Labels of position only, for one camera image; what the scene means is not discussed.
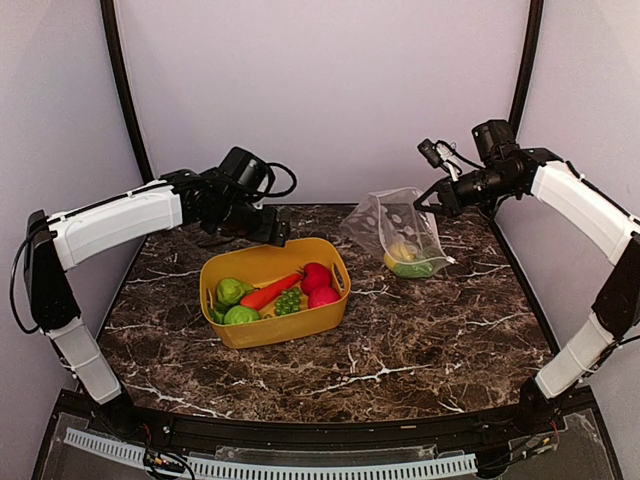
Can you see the green grape bunch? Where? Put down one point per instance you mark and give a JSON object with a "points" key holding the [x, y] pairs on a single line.
{"points": [[288, 302]]}

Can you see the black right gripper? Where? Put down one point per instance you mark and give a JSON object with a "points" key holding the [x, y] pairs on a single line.
{"points": [[451, 202]]}

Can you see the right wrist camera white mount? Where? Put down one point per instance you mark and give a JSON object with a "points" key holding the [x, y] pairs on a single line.
{"points": [[440, 156]]}

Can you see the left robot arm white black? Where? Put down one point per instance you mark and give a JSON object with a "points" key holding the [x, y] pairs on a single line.
{"points": [[223, 199]]}

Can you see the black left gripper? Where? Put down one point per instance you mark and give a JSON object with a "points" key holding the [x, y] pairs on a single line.
{"points": [[266, 231]]}

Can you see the right black frame post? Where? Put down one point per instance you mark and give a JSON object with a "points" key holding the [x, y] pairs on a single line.
{"points": [[526, 66]]}

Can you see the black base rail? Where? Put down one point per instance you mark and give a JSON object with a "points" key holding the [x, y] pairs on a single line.
{"points": [[483, 431]]}

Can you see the clear zip top bag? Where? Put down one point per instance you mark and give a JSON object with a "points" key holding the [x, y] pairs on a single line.
{"points": [[385, 217]]}

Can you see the yellow lemon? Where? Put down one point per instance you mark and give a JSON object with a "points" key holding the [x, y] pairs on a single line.
{"points": [[398, 254]]}

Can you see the black frame post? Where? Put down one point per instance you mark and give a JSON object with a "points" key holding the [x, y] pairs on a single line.
{"points": [[526, 66], [123, 89]]}

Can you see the green leafy vegetable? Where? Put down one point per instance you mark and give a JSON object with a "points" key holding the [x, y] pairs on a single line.
{"points": [[218, 314]]}

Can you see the white slotted cable duct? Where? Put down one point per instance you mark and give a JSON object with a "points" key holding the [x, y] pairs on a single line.
{"points": [[244, 463]]}

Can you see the red tomato front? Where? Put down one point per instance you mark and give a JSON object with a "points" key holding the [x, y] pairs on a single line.
{"points": [[322, 296]]}

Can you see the yellow plastic basket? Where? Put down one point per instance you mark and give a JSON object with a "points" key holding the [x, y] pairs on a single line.
{"points": [[261, 266]]}

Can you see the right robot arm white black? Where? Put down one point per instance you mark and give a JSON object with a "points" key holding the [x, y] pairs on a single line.
{"points": [[506, 170]]}

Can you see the left black frame post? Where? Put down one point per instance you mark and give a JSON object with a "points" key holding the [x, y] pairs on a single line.
{"points": [[123, 89]]}

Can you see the orange carrot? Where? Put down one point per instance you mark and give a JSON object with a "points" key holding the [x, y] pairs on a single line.
{"points": [[260, 298]]}

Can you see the green bumpy cucumber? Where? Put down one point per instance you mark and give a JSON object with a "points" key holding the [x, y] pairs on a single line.
{"points": [[422, 269]]}

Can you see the green chayote front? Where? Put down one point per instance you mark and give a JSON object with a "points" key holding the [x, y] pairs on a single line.
{"points": [[240, 314]]}

